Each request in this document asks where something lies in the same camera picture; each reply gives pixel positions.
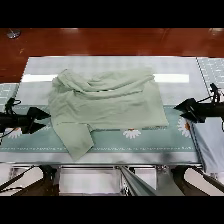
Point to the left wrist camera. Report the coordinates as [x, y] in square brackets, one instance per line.
[11, 106]

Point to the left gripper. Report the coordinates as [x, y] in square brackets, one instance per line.
[22, 122]

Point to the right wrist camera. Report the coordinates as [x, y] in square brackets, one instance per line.
[214, 91]

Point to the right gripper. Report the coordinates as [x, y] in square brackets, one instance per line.
[204, 110]

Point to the pale blue garment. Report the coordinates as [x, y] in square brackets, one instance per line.
[210, 143]

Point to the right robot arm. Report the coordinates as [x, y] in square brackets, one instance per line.
[218, 109]

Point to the pale green T-shirt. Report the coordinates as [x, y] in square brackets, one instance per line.
[110, 103]

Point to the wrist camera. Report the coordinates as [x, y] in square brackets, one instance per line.
[11, 106]
[214, 91]

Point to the silver frame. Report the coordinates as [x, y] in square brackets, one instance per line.
[133, 180]

